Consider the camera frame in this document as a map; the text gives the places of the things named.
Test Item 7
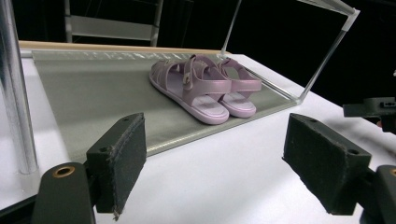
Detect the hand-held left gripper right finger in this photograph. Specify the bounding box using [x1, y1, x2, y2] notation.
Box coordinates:
[281, 112, 374, 217]

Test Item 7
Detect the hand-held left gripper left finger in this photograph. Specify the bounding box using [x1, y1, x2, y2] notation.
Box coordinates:
[86, 112, 148, 221]

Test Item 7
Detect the grey two-tier shoe rack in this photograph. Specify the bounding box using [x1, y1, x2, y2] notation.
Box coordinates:
[0, 0, 362, 175]

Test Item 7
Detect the pink plastic sandal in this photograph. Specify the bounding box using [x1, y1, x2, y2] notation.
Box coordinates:
[148, 54, 233, 126]
[218, 57, 263, 119]

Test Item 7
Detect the grey metal stand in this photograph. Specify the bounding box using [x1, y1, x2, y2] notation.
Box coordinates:
[64, 0, 165, 49]

